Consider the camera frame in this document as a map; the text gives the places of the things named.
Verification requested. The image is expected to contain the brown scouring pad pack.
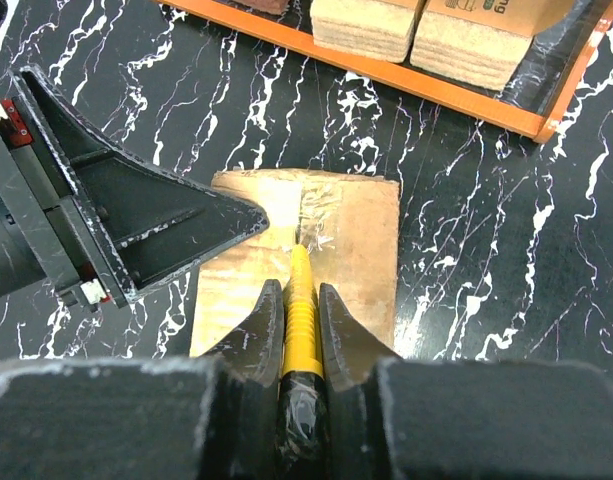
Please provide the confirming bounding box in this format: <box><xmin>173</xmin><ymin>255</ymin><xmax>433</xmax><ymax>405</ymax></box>
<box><xmin>237</xmin><ymin>0</ymin><xmax>290</xmax><ymax>15</ymax></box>

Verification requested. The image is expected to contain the middle beige sponge pack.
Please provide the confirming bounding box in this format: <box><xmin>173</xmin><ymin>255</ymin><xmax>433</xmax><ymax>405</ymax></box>
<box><xmin>310</xmin><ymin>0</ymin><xmax>423</xmax><ymax>63</ymax></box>

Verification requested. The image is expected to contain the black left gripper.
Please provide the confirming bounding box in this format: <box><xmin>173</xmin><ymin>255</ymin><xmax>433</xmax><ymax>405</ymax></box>
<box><xmin>0</xmin><ymin>66</ymin><xmax>269</xmax><ymax>310</ymax></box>

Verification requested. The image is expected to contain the yellow utility knife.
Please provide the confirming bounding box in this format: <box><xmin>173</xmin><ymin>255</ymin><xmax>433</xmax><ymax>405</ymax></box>
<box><xmin>275</xmin><ymin>245</ymin><xmax>328</xmax><ymax>479</ymax></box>

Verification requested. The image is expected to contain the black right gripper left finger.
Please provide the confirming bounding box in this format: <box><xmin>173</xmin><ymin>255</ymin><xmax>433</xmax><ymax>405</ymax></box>
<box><xmin>0</xmin><ymin>280</ymin><xmax>284</xmax><ymax>479</ymax></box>

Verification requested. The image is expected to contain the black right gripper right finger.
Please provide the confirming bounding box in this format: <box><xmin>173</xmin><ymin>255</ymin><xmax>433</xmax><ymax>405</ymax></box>
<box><xmin>319</xmin><ymin>284</ymin><xmax>613</xmax><ymax>479</ymax></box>

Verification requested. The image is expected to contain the beige sponge pack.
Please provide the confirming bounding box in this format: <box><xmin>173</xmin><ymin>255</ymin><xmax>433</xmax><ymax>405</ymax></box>
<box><xmin>409</xmin><ymin>0</ymin><xmax>573</xmax><ymax>92</ymax></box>
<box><xmin>310</xmin><ymin>0</ymin><xmax>423</xmax><ymax>63</ymax></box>

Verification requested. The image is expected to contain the orange wooden shelf rack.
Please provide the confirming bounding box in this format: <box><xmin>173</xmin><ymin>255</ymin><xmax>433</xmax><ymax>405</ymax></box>
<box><xmin>166</xmin><ymin>1</ymin><xmax>613</xmax><ymax>144</ymax></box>

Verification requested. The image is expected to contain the right beige sponge pack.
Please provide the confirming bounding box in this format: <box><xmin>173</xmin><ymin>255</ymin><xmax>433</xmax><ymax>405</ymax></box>
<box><xmin>409</xmin><ymin>0</ymin><xmax>573</xmax><ymax>92</ymax></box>

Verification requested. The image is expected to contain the brown cardboard express box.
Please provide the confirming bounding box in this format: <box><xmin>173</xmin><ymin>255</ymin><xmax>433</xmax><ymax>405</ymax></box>
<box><xmin>190</xmin><ymin>169</ymin><xmax>400</xmax><ymax>356</ymax></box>

